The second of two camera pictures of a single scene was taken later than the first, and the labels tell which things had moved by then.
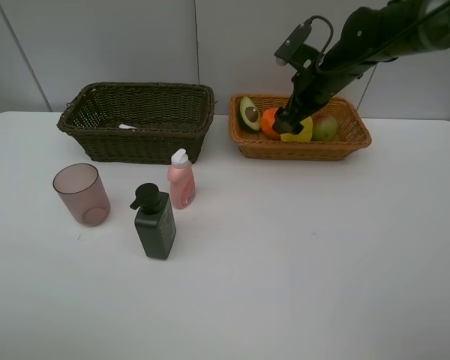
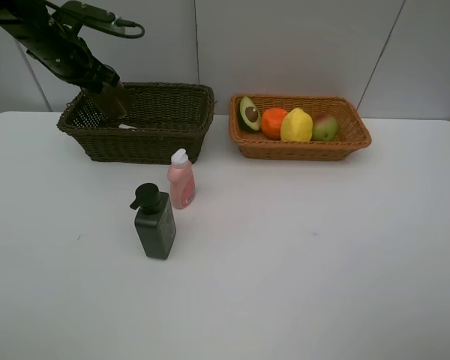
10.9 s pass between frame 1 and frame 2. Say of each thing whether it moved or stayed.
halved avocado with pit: stayed
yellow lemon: stayed
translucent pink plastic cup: moved
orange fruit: stayed
